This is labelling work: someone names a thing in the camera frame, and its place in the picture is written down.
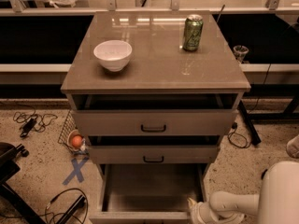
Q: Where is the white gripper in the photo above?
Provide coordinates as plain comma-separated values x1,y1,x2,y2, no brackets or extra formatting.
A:
187,198,244,224

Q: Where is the grey drawer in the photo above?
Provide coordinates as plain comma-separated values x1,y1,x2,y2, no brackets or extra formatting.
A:
90,164,206,224
69,93,239,136
88,136,219,164

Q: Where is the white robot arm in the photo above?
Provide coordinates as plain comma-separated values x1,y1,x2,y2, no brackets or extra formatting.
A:
188,161,299,224

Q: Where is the grey drawer cabinet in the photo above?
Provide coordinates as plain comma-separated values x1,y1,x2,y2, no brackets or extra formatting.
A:
60,10,252,189

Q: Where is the black chair caster leg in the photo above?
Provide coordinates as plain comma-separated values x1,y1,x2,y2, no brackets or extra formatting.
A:
261,169,267,180

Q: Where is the black table leg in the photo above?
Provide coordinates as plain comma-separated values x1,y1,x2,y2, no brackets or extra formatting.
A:
238,101,261,146

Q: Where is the person's shoe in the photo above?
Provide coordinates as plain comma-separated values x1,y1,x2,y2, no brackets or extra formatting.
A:
286,135,299,159

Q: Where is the blue tape cross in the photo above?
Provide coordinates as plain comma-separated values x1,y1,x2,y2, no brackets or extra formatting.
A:
63,157,89,186

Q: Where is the orange ball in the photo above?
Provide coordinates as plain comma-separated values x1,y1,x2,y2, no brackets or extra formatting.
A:
71,135,82,148

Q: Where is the clear glass cup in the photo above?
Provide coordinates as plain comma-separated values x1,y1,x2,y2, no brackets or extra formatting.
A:
233,45,249,63

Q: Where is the white ceramic bowl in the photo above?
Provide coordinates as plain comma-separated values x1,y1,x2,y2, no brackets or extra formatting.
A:
93,40,133,72

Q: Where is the green soda can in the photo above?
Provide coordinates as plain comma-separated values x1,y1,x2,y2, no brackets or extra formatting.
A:
183,14,204,51

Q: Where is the black office chair base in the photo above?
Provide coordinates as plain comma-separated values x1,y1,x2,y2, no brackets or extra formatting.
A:
0,142,48,224

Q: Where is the black cable coil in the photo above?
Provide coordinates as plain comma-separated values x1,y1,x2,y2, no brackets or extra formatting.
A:
227,122,252,149

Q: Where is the black cable loop on floor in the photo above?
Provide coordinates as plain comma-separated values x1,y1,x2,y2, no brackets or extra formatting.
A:
44,188,89,224

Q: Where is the wire basket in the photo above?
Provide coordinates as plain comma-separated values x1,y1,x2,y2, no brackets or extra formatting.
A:
58,112,87,155

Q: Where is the black power adapter with cable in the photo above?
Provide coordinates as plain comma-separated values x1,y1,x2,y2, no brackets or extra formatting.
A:
12,105,59,139

